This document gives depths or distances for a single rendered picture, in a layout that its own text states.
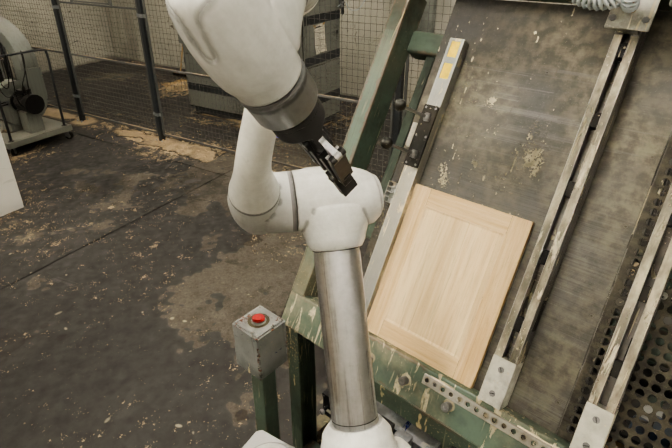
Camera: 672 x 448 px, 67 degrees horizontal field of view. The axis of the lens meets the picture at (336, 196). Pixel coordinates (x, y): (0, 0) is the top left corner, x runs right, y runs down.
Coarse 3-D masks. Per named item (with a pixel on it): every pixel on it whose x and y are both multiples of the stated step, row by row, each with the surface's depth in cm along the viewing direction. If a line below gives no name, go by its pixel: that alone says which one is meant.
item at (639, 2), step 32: (640, 0) 123; (640, 32) 125; (608, 64) 128; (608, 96) 127; (608, 128) 129; (576, 160) 129; (576, 192) 128; (544, 224) 131; (544, 256) 130; (544, 288) 128; (512, 320) 131; (512, 352) 130; (512, 384) 132
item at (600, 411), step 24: (648, 264) 116; (648, 288) 116; (624, 312) 118; (648, 312) 115; (624, 336) 119; (624, 360) 116; (600, 384) 118; (624, 384) 115; (600, 408) 117; (576, 432) 119; (600, 432) 116
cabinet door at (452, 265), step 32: (416, 192) 159; (416, 224) 157; (448, 224) 151; (480, 224) 145; (512, 224) 140; (416, 256) 155; (448, 256) 150; (480, 256) 144; (512, 256) 139; (384, 288) 159; (416, 288) 154; (448, 288) 148; (480, 288) 143; (384, 320) 158; (416, 320) 152; (448, 320) 146; (480, 320) 141; (416, 352) 150; (448, 352) 145; (480, 352) 140
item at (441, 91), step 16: (448, 48) 158; (464, 48) 157; (448, 80) 156; (432, 96) 159; (448, 96) 158; (432, 128) 157; (432, 144) 160; (400, 176) 160; (416, 176) 158; (400, 192) 159; (400, 208) 158; (384, 224) 161; (400, 224) 159; (384, 240) 160; (384, 256) 159; (368, 272) 161; (368, 288) 160; (368, 304) 159
